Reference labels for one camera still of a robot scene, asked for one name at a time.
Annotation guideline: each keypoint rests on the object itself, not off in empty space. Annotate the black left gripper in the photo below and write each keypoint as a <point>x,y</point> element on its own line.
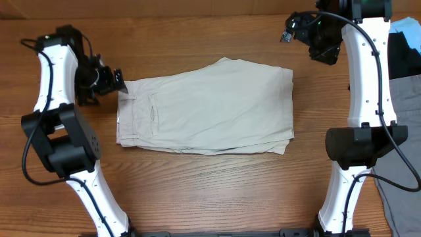
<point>108,85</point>

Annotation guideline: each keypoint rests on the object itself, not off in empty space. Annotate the grey shorts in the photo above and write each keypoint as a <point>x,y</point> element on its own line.
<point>402,209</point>

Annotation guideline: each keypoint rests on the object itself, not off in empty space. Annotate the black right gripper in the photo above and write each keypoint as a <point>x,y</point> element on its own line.
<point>328,56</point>

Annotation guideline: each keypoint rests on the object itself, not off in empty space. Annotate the black garment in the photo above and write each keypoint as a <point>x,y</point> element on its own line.
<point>403,61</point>

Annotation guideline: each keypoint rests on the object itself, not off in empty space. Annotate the beige shorts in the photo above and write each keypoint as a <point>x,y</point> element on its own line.
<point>229,107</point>

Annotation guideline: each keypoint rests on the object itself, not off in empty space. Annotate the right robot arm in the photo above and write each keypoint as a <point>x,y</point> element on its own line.
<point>372,129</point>

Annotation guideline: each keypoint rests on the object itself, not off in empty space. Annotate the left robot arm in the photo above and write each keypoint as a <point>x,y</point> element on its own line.
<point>61,145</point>

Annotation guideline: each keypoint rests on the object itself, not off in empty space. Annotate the light blue garment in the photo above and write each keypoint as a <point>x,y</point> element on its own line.
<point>411,30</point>

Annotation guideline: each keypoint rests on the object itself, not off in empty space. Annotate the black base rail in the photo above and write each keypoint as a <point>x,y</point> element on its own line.
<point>223,233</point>

